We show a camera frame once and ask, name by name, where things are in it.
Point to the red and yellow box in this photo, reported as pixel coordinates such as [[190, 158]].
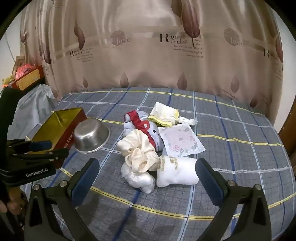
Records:
[[27, 78]]

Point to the translucent plastic cover sheet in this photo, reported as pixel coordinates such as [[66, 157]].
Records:
[[39, 102]]

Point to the beige leaf-print curtain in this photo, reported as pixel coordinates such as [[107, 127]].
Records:
[[148, 64]]

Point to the pink plastic bag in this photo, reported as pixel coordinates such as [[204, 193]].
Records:
[[24, 69]]

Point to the stainless steel bowl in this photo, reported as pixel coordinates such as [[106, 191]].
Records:
[[92, 136]]

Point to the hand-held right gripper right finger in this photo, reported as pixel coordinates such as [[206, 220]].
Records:
[[209, 180]]

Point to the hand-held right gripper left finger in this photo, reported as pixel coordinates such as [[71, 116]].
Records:
[[85, 183]]

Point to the gold tin box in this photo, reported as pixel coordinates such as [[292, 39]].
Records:
[[69, 115]]

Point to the brown wooden furniture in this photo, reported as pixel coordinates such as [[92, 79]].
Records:
[[289, 139]]

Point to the person's left hand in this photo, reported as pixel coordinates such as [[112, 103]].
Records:
[[15, 206]]

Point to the yellow-trimmed white cloth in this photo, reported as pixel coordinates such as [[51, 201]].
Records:
[[161, 113]]

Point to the cream cloth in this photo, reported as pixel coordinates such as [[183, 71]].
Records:
[[138, 148]]

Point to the floral white wrapper packet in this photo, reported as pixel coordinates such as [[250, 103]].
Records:
[[180, 139]]

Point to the plain white cloth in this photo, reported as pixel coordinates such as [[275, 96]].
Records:
[[138, 180]]

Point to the white cloth with gold print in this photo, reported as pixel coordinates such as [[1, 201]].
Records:
[[178, 171]]

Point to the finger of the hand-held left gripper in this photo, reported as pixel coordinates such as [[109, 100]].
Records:
[[41, 145], [53, 157]]

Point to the small knotted white cloth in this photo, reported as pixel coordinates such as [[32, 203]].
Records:
[[187, 121]]

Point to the grey plaid bed sheet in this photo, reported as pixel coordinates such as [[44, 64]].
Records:
[[231, 162]]

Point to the red and white star cloth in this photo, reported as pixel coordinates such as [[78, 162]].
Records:
[[138, 120]]

